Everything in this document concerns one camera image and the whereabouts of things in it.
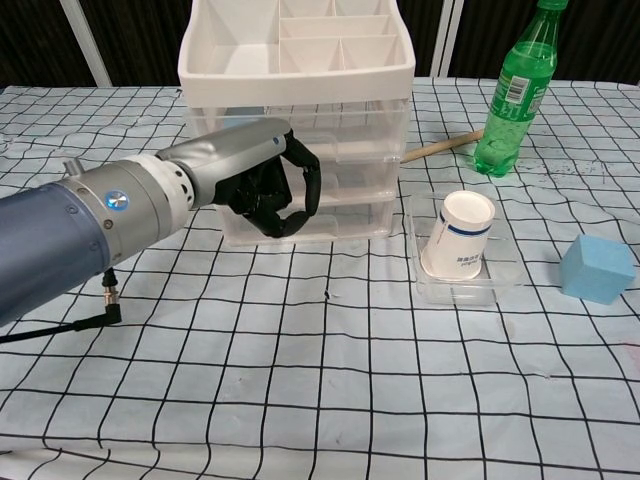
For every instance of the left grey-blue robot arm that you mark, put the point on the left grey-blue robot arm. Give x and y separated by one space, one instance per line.
60 240

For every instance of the black pleated curtain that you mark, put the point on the black pleated curtain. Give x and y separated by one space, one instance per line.
40 40

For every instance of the large blue foam cube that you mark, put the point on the large blue foam cube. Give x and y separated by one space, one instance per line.
595 270

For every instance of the clear plastic drawer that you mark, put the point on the clear plastic drawer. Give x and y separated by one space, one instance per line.
360 130
360 222
360 182

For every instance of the wooden stick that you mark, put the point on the wooden stick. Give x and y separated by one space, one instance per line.
440 146

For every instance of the white screen frame post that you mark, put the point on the white screen frame post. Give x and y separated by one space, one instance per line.
87 45
436 35

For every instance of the white paper cup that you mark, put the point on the white paper cup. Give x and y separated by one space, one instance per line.
457 240

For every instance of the white drawer organizer frame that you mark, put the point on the white drawer organizer frame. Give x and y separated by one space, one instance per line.
300 85

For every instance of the checkered tablecloth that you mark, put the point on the checkered tablecloth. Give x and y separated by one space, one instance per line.
300 375

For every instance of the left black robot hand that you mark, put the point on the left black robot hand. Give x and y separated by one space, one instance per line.
230 155

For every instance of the clear plastic tray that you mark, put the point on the clear plastic tray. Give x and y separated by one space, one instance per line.
505 265

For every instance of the green plastic bottle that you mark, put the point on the green plastic bottle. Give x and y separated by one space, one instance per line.
515 100

